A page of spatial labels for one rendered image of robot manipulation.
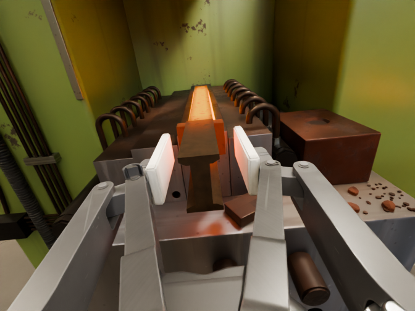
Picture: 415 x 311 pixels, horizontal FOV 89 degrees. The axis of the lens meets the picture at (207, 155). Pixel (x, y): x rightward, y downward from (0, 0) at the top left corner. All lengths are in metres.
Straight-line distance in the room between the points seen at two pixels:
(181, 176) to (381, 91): 0.36
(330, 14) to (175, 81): 0.43
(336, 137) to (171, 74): 0.53
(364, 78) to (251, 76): 0.36
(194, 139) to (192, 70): 0.55
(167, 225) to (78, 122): 0.25
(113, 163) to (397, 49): 0.44
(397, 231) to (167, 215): 0.24
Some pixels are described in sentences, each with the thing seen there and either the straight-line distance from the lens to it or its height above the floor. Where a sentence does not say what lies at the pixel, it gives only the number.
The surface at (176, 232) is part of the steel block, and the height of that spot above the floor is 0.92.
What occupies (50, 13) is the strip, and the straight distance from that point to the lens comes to 0.41.
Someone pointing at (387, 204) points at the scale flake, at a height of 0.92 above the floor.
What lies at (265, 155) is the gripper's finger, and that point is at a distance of 0.16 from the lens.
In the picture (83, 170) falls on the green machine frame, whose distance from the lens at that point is 0.46.
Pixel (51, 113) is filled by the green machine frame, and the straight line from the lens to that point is 0.44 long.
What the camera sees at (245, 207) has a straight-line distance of 0.23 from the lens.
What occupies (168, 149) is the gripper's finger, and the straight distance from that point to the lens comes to 0.19.
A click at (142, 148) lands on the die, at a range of 0.24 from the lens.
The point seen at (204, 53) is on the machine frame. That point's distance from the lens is 0.69.
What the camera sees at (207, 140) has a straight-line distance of 0.15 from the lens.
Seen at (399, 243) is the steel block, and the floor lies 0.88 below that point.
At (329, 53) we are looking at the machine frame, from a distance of 0.45.
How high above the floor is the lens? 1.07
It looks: 25 degrees down
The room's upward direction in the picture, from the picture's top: 6 degrees counter-clockwise
